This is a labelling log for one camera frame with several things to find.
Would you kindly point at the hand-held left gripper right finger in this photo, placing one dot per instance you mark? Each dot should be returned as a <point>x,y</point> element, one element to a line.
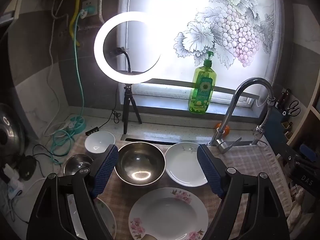
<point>210,170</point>

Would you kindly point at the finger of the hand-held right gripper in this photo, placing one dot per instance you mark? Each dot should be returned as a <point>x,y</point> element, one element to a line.
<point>308,152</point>

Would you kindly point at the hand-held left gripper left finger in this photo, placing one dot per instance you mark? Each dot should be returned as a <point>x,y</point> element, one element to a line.
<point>105,170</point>

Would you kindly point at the white plate with grey sprig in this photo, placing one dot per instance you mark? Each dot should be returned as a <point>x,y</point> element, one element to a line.
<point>182,165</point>

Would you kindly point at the small red steel bowl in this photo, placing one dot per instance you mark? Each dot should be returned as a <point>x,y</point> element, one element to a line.
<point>75,163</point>

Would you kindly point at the white ceramic bowl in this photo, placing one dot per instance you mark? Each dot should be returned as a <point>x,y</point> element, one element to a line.
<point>97,140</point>

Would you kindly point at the large steel bowl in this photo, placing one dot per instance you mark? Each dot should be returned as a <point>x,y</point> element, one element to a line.
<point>140,160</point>

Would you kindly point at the yellow floral plate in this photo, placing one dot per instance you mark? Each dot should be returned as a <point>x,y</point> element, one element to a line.
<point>106,217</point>

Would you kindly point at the pink floral plate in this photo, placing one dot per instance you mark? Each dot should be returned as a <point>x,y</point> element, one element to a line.
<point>167,215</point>

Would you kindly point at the person's right hand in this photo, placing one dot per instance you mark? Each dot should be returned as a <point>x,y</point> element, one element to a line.
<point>297,205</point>

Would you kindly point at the pink plaid cloth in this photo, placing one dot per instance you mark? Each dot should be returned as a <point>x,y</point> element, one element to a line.
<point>250,160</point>

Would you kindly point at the wooden shelf unit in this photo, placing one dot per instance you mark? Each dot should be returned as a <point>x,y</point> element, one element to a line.
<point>310,110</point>

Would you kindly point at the orange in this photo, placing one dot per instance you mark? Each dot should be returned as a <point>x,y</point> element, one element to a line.
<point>226,130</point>

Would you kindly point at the scissors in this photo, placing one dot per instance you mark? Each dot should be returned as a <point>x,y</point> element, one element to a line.
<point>293,108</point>

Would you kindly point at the teal round power strip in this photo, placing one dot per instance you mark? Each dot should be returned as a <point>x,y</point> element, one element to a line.
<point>77,123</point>

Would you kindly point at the black tripod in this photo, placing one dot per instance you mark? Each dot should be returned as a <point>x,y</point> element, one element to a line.
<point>126,105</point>

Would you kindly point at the black round dish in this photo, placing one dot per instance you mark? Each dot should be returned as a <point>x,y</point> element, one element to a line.
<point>28,167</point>

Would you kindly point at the green dish soap bottle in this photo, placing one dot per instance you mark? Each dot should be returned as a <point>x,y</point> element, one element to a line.
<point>202,87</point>

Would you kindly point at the chrome faucet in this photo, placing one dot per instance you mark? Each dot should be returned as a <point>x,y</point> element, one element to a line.
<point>240,92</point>

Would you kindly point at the white power adapter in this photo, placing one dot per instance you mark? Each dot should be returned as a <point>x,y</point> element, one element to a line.
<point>12,175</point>

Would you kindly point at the steel pot lid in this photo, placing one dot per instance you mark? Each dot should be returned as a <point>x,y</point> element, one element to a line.
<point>10,130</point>

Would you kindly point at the wall socket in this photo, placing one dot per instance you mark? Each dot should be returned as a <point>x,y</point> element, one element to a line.
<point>87,5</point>

